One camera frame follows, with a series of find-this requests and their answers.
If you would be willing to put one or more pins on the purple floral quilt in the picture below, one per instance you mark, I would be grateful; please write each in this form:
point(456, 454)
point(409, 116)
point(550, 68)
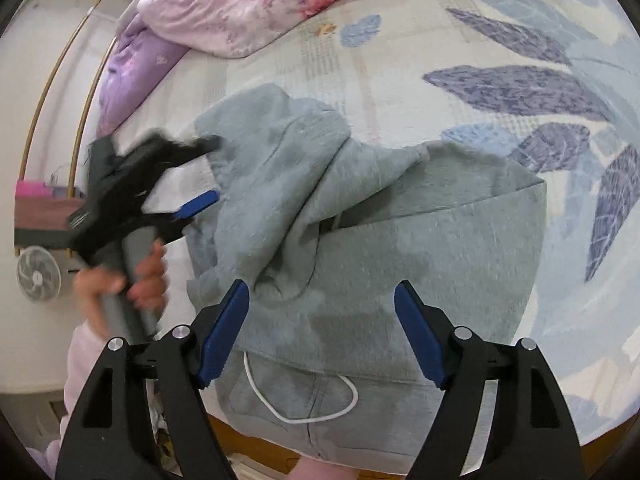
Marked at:
point(240, 5)

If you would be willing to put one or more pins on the grey zip hoodie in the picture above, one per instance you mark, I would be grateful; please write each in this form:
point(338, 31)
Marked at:
point(380, 240)

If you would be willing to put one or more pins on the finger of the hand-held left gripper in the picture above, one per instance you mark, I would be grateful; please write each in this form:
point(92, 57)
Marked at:
point(197, 205)
point(195, 147)

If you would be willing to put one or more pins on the person's left forearm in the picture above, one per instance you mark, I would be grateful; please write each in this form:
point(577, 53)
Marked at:
point(80, 375)

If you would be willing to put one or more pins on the person's left hand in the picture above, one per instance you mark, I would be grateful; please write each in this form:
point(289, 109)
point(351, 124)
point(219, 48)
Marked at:
point(147, 285)

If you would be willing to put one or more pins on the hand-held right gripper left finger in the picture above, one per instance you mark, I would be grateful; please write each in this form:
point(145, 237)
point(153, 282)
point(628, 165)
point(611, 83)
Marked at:
point(222, 337)

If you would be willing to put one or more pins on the white floor fan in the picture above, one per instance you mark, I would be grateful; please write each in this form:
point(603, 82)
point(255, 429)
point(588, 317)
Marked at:
point(37, 272)

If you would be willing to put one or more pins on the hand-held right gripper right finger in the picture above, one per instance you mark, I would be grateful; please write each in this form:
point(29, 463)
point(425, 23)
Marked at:
point(420, 340)

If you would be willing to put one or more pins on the person's pink clothing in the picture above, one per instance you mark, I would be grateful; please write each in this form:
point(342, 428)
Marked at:
point(322, 471)

